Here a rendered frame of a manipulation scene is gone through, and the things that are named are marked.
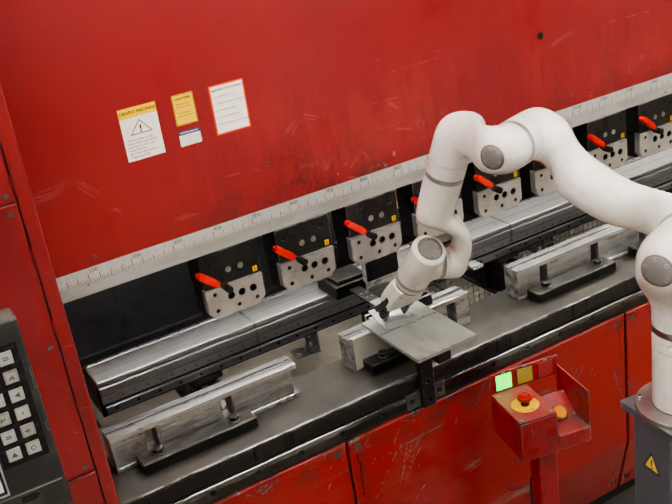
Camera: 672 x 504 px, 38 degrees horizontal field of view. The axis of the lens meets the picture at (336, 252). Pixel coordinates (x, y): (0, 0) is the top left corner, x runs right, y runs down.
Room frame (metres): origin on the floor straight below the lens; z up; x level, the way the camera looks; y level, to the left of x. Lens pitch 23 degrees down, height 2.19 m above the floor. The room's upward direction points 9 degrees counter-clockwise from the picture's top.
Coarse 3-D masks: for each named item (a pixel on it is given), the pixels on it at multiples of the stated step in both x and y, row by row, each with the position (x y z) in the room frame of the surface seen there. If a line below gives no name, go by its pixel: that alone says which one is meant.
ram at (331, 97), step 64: (0, 0) 1.93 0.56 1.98; (64, 0) 1.99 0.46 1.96; (128, 0) 2.04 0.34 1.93; (192, 0) 2.11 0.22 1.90; (256, 0) 2.17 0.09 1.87; (320, 0) 2.24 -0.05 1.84; (384, 0) 2.32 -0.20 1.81; (448, 0) 2.40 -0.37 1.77; (512, 0) 2.49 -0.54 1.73; (576, 0) 2.59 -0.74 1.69; (640, 0) 2.70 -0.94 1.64; (0, 64) 1.92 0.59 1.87; (64, 64) 1.97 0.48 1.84; (128, 64) 2.03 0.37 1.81; (192, 64) 2.09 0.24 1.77; (256, 64) 2.16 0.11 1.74; (320, 64) 2.23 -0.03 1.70; (384, 64) 2.31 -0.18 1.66; (448, 64) 2.39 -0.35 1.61; (512, 64) 2.49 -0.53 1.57; (576, 64) 2.59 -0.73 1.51; (640, 64) 2.69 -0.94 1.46; (64, 128) 1.96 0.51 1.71; (256, 128) 2.15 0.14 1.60; (320, 128) 2.22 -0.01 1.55; (384, 128) 2.30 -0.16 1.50; (64, 192) 1.94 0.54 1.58; (128, 192) 2.00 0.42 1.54; (192, 192) 2.07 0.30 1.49; (256, 192) 2.14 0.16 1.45; (384, 192) 2.29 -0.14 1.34; (64, 256) 1.93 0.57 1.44; (192, 256) 2.05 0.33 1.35
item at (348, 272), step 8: (336, 272) 2.53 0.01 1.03; (344, 272) 2.52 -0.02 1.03; (352, 272) 2.51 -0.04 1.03; (360, 272) 2.50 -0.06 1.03; (320, 280) 2.52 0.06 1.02; (328, 280) 2.50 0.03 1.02; (336, 280) 2.47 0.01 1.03; (344, 280) 2.47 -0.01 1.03; (352, 280) 2.48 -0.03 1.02; (360, 280) 2.48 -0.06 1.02; (320, 288) 2.53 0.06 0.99; (328, 288) 2.48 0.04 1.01; (336, 288) 2.45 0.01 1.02; (344, 288) 2.46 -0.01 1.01; (352, 288) 2.47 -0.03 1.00; (360, 288) 2.46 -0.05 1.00; (336, 296) 2.45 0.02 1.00; (344, 296) 2.46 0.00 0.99; (360, 296) 2.41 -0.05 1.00; (368, 296) 2.40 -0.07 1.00; (376, 296) 2.39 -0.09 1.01; (376, 304) 2.35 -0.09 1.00
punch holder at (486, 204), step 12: (468, 168) 2.44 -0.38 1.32; (468, 180) 2.44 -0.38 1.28; (492, 180) 2.44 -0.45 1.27; (504, 180) 2.46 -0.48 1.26; (516, 180) 2.47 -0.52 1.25; (468, 192) 2.46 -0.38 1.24; (480, 192) 2.42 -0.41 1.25; (492, 192) 2.44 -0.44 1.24; (504, 192) 2.47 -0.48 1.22; (516, 192) 2.47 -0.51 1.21; (468, 204) 2.46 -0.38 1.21; (480, 204) 2.42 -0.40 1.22; (492, 204) 2.43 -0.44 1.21; (504, 204) 2.45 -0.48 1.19; (516, 204) 2.47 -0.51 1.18
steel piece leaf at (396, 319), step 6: (378, 312) 2.30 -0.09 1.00; (390, 312) 2.29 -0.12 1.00; (396, 312) 2.29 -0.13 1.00; (402, 312) 2.28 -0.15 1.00; (378, 318) 2.27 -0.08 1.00; (390, 318) 2.26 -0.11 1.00; (396, 318) 2.25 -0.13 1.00; (402, 318) 2.21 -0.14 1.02; (408, 318) 2.22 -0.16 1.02; (414, 318) 2.22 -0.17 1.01; (384, 324) 2.23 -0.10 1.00; (390, 324) 2.20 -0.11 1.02; (396, 324) 2.21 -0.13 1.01; (402, 324) 2.21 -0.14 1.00
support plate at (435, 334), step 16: (416, 304) 2.32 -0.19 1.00; (368, 320) 2.27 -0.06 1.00; (432, 320) 2.22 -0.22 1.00; (448, 320) 2.20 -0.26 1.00; (384, 336) 2.17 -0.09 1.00; (400, 336) 2.16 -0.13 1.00; (416, 336) 2.14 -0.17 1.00; (432, 336) 2.13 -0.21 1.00; (448, 336) 2.12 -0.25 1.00; (464, 336) 2.11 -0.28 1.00; (416, 352) 2.07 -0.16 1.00; (432, 352) 2.05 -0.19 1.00
